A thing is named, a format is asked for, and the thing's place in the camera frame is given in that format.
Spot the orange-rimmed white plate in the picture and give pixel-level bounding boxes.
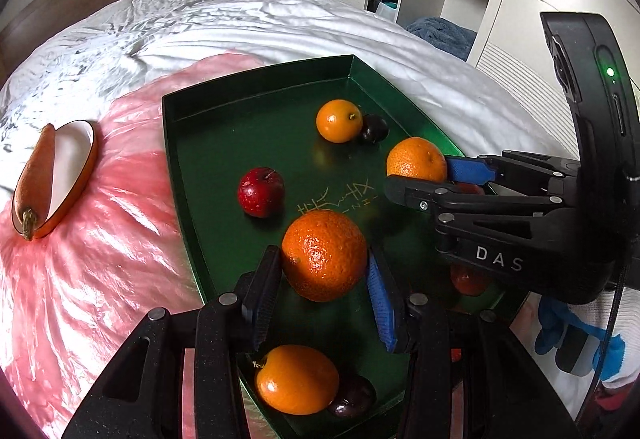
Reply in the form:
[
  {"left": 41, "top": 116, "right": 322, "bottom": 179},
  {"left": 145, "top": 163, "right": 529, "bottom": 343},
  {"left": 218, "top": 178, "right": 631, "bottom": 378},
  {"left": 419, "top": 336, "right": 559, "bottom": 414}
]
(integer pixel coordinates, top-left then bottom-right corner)
[{"left": 20, "top": 120, "right": 98, "bottom": 240}]

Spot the black cable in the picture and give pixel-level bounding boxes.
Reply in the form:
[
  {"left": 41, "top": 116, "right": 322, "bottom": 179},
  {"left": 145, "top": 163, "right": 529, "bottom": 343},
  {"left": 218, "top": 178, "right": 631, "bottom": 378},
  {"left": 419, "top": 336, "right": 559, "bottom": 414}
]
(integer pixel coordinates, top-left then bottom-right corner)
[{"left": 575, "top": 169, "right": 640, "bottom": 427}]

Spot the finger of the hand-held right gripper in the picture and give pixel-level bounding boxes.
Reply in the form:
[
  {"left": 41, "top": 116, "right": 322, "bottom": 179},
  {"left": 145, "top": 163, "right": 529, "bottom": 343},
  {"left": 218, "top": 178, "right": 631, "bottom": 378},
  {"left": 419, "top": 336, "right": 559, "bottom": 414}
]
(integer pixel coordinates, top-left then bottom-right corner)
[
  {"left": 384, "top": 175, "right": 566, "bottom": 225},
  {"left": 445, "top": 150, "right": 581, "bottom": 192}
]

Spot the pink plastic sheet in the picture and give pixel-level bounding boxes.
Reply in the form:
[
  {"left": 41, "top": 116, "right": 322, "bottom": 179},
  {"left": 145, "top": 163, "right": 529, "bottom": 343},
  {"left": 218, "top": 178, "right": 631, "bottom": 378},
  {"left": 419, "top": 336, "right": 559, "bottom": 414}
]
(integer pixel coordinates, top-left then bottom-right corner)
[{"left": 0, "top": 50, "right": 266, "bottom": 439}]

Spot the carrot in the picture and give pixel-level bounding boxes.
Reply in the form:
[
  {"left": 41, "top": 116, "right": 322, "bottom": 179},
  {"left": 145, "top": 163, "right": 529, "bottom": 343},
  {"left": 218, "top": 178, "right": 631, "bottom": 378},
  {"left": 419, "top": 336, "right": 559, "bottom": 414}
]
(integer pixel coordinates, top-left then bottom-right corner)
[{"left": 12, "top": 123, "right": 56, "bottom": 241}]

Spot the blue blanket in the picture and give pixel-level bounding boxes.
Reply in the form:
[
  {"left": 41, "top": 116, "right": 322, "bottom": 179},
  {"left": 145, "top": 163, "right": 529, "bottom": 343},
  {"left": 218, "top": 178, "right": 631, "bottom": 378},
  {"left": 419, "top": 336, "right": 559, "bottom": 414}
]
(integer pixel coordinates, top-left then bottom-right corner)
[{"left": 404, "top": 17, "right": 478, "bottom": 62}]

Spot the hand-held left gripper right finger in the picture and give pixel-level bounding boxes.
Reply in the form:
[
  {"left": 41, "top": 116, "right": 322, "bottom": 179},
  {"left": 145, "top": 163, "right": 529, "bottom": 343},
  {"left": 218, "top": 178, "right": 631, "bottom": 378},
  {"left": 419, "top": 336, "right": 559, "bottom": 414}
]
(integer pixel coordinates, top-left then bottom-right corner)
[{"left": 366, "top": 246, "right": 583, "bottom": 439}]

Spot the bumpy orange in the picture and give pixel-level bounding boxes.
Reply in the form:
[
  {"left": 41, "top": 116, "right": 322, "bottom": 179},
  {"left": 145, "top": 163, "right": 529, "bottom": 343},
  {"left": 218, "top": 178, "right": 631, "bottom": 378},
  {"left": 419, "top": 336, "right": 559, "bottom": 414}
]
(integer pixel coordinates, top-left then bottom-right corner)
[
  {"left": 280, "top": 210, "right": 369, "bottom": 304},
  {"left": 386, "top": 137, "right": 448, "bottom": 184}
]

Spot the smooth orange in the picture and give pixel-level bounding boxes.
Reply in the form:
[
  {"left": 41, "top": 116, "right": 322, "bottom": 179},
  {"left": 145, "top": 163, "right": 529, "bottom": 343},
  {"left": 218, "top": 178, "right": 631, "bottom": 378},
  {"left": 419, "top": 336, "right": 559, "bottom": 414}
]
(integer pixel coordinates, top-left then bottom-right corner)
[
  {"left": 255, "top": 344, "right": 341, "bottom": 416},
  {"left": 316, "top": 99, "right": 363, "bottom": 144}
]

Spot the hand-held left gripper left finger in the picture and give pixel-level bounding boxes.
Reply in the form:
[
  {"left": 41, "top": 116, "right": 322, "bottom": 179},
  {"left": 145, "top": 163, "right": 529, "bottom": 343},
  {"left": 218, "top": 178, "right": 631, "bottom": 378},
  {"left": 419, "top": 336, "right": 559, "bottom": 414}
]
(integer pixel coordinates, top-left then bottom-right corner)
[{"left": 60, "top": 245, "right": 283, "bottom": 439}]

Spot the person's right hand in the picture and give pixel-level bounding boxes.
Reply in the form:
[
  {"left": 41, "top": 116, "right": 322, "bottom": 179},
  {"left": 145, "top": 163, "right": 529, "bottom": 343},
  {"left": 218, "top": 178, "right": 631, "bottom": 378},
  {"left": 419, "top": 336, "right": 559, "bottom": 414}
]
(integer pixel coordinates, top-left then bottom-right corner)
[{"left": 534, "top": 289, "right": 640, "bottom": 392}]

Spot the green tray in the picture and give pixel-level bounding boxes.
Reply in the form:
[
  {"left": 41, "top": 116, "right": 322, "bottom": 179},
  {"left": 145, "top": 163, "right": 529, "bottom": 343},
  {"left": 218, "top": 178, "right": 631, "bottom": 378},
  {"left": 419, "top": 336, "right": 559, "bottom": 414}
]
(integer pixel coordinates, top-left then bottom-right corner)
[{"left": 161, "top": 54, "right": 531, "bottom": 439}]

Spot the dark plum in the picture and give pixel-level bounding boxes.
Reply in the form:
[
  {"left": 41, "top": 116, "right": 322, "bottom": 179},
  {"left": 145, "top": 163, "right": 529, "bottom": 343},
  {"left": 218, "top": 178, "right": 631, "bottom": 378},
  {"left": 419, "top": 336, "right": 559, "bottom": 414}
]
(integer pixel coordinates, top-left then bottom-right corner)
[
  {"left": 326, "top": 374, "right": 377, "bottom": 419},
  {"left": 360, "top": 114, "right": 390, "bottom": 143}
]

